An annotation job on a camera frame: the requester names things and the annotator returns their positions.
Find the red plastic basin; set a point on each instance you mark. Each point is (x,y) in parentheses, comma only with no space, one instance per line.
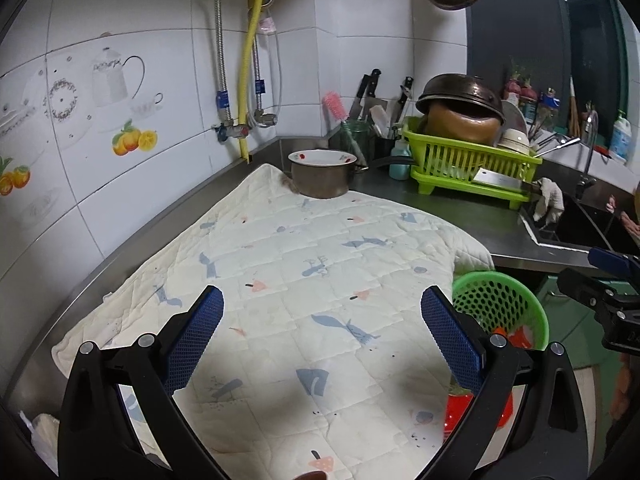
(460,410)

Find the white printed plate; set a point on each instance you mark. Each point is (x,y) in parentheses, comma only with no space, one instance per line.
(322,156)

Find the red-capped jar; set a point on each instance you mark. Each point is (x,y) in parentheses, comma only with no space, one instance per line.
(512,89)

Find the black knife holder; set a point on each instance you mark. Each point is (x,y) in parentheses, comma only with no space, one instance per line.
(385,146)

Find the white spatula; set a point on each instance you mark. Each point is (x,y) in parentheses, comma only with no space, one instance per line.
(380,120)

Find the yellow gas pipe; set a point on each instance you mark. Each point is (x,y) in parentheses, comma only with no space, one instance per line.
(247,60)

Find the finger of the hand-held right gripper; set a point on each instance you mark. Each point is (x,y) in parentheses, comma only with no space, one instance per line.
(585,287)
(612,260)

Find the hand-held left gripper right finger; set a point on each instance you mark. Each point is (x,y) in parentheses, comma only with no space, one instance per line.
(450,342)

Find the printed quilted blanket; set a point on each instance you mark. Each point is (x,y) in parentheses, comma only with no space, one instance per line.
(300,240)

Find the blue red water valve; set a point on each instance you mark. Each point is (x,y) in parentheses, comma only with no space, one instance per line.
(232,132)

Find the steel ladle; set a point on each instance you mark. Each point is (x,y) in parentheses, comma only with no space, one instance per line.
(555,145)

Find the white blue soap bottle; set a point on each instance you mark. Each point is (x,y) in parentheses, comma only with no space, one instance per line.
(621,137)

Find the white dinner plate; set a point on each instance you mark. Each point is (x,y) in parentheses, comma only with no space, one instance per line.
(517,115)

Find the steel pot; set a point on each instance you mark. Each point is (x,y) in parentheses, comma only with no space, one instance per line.
(320,180)

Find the steel sink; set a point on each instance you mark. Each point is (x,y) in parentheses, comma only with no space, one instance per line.
(585,225)

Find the steel faucet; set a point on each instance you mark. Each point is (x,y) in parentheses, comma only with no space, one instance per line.
(587,160)

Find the green plastic basket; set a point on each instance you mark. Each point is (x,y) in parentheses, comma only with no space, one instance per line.
(500,300)

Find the blue-capped bottle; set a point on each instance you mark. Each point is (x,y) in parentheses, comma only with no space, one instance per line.
(548,107)

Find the clear plastic tube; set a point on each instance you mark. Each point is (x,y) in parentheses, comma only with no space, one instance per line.
(278,70)

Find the person's right forearm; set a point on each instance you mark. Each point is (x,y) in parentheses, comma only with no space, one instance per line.
(627,385)

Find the white plastic bag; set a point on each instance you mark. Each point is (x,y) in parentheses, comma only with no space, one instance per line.
(42,440)

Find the green glass jar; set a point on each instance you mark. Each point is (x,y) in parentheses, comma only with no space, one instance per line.
(357,135)

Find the white rag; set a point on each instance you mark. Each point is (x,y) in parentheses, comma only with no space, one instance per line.
(550,200)

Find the wooden chopsticks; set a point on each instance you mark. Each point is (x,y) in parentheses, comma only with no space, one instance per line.
(575,107)

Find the orange snack packet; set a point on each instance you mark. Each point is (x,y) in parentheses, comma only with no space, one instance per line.
(520,337)

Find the brown pot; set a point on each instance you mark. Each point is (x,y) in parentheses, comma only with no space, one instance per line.
(460,127)

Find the steel water valve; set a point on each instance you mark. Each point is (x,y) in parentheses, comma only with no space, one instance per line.
(265,119)

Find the teal plastic container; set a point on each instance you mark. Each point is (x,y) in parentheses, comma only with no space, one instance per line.
(400,165)

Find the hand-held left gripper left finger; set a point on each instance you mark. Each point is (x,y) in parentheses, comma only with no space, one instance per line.
(195,340)

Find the pink bottle brush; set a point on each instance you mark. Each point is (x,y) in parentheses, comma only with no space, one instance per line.
(334,105)

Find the green dish rack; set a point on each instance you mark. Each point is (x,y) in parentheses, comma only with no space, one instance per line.
(450,170)

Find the stack of white bowls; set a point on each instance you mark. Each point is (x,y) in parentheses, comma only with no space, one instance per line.
(515,142)

